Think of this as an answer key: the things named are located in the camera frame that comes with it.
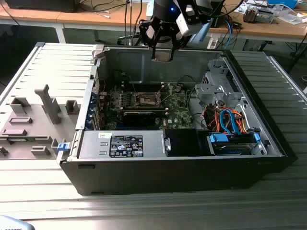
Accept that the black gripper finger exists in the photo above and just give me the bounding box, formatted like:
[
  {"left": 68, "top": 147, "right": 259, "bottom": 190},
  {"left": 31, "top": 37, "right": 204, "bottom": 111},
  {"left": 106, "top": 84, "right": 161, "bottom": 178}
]
[
  {"left": 139, "top": 19, "right": 160, "bottom": 60},
  {"left": 167, "top": 25, "right": 187, "bottom": 60}
]

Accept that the silver CPU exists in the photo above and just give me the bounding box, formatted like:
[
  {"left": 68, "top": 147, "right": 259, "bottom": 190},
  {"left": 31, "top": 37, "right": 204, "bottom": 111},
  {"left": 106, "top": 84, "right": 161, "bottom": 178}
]
[{"left": 154, "top": 51, "right": 172, "bottom": 62}]

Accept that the metal locking lever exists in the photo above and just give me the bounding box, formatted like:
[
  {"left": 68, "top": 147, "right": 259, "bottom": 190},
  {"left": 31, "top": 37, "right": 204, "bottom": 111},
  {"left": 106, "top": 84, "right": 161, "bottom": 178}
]
[
  {"left": 129, "top": 76, "right": 139, "bottom": 96},
  {"left": 159, "top": 92, "right": 175, "bottom": 106}
]

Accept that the metal socket cover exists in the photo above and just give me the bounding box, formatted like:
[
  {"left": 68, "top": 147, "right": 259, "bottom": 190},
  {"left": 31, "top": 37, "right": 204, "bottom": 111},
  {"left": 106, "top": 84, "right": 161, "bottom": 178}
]
[{"left": 155, "top": 83, "right": 171, "bottom": 104}]

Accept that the CPU socket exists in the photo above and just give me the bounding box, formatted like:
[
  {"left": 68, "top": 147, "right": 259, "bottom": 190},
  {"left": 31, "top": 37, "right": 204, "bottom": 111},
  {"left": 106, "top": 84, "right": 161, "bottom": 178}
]
[{"left": 135, "top": 92, "right": 158, "bottom": 107}]

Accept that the white plastic box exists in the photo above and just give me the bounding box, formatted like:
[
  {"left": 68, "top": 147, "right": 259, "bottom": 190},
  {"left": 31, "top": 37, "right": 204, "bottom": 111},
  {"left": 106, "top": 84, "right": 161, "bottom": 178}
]
[{"left": 206, "top": 35, "right": 219, "bottom": 50}]

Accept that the black speaker box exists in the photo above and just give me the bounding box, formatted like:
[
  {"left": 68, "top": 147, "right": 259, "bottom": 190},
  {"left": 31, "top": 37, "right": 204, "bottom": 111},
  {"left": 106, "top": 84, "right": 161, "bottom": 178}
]
[{"left": 211, "top": 14, "right": 226, "bottom": 28}]

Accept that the grey metal drive cage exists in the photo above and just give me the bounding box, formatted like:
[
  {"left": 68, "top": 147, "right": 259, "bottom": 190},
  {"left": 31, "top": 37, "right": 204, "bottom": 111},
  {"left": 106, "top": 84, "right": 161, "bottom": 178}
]
[{"left": 194, "top": 58, "right": 250, "bottom": 108}]

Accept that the white printed leaflet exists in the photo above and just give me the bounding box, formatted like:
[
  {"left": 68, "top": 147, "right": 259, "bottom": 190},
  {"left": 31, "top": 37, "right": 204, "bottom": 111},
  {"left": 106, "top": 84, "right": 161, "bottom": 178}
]
[{"left": 234, "top": 2, "right": 248, "bottom": 14}]

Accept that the green motherboard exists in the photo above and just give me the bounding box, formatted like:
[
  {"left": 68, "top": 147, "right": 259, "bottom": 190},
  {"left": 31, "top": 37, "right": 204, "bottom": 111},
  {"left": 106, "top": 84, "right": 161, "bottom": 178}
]
[{"left": 103, "top": 82, "right": 195, "bottom": 131}]

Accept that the wooden desk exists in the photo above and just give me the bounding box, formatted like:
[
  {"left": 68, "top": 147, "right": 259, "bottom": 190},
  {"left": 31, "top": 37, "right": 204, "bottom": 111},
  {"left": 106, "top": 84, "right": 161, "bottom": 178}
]
[
  {"left": 0, "top": 0, "right": 154, "bottom": 44},
  {"left": 211, "top": 0, "right": 307, "bottom": 52}
]

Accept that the black graphics card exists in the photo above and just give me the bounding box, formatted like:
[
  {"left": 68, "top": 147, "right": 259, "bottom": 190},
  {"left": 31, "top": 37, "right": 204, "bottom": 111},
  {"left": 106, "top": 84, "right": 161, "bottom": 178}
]
[{"left": 122, "top": 110, "right": 156, "bottom": 127}]

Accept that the grey metal device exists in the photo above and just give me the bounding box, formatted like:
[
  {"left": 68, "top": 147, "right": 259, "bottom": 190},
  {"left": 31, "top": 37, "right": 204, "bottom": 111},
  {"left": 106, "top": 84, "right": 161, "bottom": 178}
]
[{"left": 242, "top": 6, "right": 275, "bottom": 24}]

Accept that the black plastic shroud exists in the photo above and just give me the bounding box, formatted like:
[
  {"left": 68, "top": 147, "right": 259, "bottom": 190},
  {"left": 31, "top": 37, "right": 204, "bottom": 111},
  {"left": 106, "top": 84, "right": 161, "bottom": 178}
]
[{"left": 165, "top": 128, "right": 201, "bottom": 158}]

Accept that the black monitor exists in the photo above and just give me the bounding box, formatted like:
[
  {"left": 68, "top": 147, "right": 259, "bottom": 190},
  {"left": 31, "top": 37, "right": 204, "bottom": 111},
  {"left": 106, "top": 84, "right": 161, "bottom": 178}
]
[{"left": 4, "top": 0, "right": 77, "bottom": 13}]

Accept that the blue box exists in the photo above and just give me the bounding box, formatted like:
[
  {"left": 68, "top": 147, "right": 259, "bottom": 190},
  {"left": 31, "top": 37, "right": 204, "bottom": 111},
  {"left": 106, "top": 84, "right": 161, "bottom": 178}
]
[{"left": 267, "top": 0, "right": 299, "bottom": 9}]

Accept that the clear plastic bag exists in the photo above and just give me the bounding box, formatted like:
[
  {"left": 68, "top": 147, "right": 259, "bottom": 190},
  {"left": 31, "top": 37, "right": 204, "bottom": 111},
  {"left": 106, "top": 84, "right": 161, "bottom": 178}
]
[{"left": 275, "top": 9, "right": 307, "bottom": 25}]

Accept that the hard disk in blue carrier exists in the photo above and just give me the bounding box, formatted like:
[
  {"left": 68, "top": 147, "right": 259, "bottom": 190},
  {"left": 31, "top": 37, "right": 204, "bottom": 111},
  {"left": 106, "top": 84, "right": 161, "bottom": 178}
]
[{"left": 206, "top": 132, "right": 261, "bottom": 156}]

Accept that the grey power supply unit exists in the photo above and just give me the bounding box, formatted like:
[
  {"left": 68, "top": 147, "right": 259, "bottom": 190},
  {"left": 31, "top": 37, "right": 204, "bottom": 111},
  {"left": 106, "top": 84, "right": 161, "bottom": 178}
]
[{"left": 78, "top": 130, "right": 167, "bottom": 159}]

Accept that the black PC case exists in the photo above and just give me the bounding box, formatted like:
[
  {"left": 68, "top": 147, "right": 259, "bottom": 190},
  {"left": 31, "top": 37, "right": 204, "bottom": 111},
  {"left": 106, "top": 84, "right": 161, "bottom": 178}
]
[{"left": 56, "top": 42, "right": 298, "bottom": 196}]

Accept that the grey parts rack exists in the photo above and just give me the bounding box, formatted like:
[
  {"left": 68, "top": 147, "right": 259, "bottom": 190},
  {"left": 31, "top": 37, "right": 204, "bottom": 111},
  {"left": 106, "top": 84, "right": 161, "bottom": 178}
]
[{"left": 0, "top": 83, "right": 81, "bottom": 160}]

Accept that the green RAM stick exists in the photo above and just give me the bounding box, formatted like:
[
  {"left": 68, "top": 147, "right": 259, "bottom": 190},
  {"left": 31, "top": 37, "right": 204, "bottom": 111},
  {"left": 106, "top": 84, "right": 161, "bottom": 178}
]
[{"left": 7, "top": 136, "right": 50, "bottom": 142}]

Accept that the pale grey rounded device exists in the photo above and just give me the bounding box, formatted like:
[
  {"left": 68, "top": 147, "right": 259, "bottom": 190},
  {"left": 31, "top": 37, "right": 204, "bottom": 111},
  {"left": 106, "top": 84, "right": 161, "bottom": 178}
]
[{"left": 0, "top": 214, "right": 33, "bottom": 230}]

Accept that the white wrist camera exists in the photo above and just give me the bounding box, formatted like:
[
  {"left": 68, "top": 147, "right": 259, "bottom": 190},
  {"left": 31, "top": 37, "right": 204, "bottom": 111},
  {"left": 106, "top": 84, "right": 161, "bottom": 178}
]
[{"left": 176, "top": 11, "right": 201, "bottom": 37}]

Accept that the orange wire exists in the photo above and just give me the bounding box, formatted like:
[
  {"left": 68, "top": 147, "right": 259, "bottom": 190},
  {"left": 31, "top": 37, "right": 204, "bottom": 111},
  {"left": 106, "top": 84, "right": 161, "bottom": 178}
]
[
  {"left": 236, "top": 110, "right": 248, "bottom": 134},
  {"left": 206, "top": 109, "right": 220, "bottom": 129}
]

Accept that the blue wire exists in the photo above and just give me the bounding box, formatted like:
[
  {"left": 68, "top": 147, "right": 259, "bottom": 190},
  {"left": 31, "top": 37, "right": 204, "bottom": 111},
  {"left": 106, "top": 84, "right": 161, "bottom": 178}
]
[{"left": 218, "top": 108, "right": 240, "bottom": 135}]

